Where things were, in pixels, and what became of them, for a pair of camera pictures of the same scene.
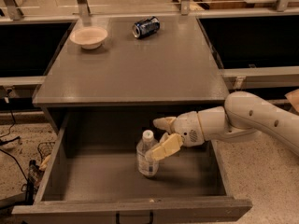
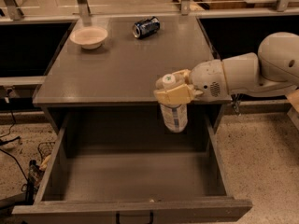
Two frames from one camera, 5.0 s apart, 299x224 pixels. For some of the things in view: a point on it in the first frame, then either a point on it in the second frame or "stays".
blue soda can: x=146 y=27 stays
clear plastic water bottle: x=147 y=167 to x=175 y=118
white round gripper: x=187 y=129 to x=207 y=78
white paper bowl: x=89 y=37 stays
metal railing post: x=14 y=9 stays
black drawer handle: x=118 y=217 stays
